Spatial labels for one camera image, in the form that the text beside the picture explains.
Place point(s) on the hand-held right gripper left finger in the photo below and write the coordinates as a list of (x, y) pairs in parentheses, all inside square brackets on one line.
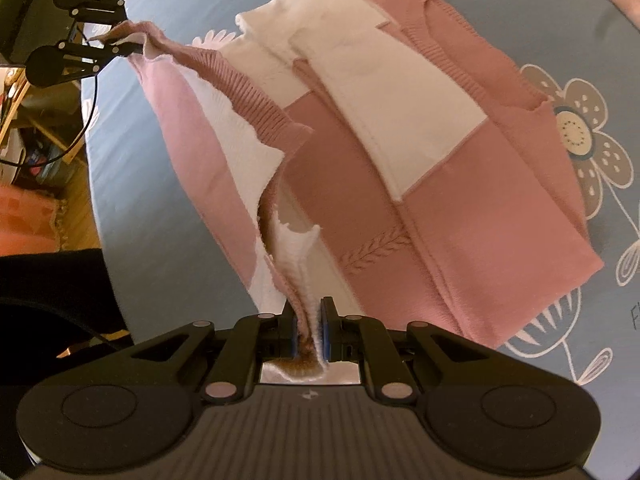
[(285, 330)]

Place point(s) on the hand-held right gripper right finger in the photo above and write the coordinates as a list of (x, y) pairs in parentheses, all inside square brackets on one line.
[(330, 330)]

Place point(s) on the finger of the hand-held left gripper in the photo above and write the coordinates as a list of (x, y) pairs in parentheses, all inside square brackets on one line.
[(107, 7), (100, 51)]

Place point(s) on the pink and white sweater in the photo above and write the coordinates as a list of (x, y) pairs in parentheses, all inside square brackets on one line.
[(450, 210)]

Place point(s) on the wooden shelf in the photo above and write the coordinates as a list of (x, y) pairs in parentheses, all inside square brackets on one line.
[(35, 125)]

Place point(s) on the blue floral bed sheet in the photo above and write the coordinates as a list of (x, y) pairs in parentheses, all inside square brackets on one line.
[(120, 160)]

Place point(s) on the person's dark clothing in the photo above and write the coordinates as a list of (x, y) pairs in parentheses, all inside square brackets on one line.
[(50, 285)]

